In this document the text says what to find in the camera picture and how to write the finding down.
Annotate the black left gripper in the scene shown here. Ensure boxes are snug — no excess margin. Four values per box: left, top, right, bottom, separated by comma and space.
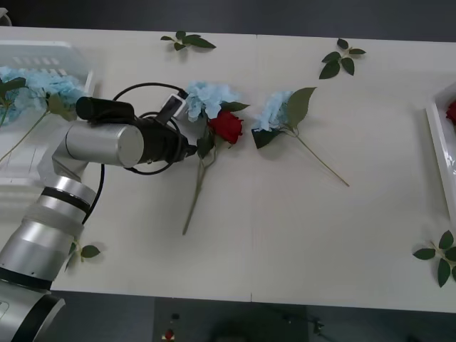
170, 130, 199, 165

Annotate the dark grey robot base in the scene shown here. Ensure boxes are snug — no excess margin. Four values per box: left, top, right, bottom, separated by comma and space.
152, 296, 326, 342

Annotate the loose green leaf twig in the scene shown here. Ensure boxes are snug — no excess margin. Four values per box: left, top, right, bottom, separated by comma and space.
412, 229, 456, 288
65, 239, 101, 274
318, 38, 367, 81
160, 31, 217, 51

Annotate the shallow white box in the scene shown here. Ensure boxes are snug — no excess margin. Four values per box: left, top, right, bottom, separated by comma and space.
425, 82, 456, 229
0, 40, 96, 188

